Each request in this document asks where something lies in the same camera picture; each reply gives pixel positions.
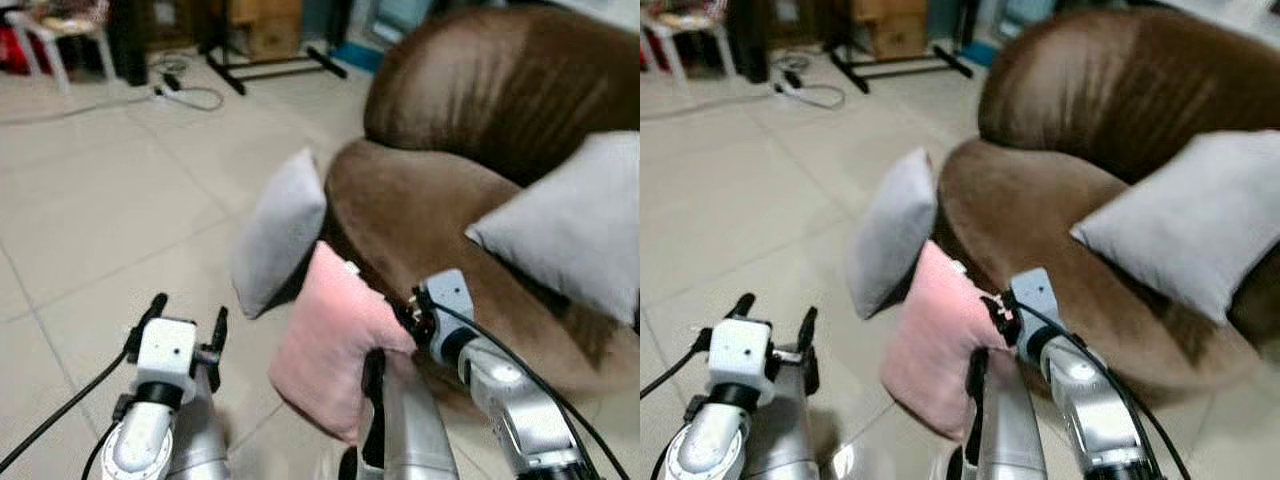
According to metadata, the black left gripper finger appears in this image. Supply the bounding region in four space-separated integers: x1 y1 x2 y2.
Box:
692 292 758 353
797 306 821 395
123 292 170 363
205 306 231 379

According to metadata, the pink pillow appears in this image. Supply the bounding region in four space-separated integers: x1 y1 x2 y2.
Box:
879 240 1013 442
267 240 418 447

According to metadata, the small grey pillow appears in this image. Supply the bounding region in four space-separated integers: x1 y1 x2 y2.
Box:
231 148 329 320
845 148 940 320

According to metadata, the large grey pillow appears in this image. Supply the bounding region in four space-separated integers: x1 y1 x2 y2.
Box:
1070 129 1280 327
465 130 641 327

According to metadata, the brown velvet sofa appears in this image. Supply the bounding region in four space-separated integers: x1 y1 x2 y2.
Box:
324 5 641 403
936 5 1280 401

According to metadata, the silver right robot leg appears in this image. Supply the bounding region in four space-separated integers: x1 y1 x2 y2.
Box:
338 346 463 480
945 347 1048 480

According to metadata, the blue mat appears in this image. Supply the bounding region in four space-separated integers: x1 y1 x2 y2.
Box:
329 40 387 77
959 40 1001 70

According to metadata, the tall black object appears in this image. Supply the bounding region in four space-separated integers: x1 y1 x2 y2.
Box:
104 0 152 87
724 0 772 83

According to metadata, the white chair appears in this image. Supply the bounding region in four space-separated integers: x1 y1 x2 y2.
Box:
641 0 738 87
3 0 117 93

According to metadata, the red bag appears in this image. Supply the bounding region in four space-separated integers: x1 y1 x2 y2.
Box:
0 28 46 77

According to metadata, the brown cardboard box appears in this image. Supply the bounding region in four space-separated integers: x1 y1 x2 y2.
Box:
853 0 932 62
227 0 304 63

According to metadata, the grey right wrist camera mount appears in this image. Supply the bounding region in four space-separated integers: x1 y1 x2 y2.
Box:
1008 267 1063 363
418 268 477 363

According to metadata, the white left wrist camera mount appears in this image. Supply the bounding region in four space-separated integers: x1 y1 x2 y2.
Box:
707 318 776 403
134 317 199 403

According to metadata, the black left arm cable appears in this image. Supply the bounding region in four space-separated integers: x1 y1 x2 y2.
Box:
0 348 133 473
640 338 713 401

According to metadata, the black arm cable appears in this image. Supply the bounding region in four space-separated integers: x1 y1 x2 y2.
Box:
640 338 713 401
428 300 633 480
1012 300 1193 480
0 348 133 473

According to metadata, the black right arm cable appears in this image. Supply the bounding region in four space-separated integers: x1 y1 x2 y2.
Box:
428 300 633 480
1012 300 1193 480

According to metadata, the power strip with cable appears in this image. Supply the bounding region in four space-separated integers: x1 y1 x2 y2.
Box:
768 55 847 110
148 52 227 113

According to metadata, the black floor stand frame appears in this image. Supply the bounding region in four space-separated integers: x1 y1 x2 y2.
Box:
827 38 974 95
198 38 350 97

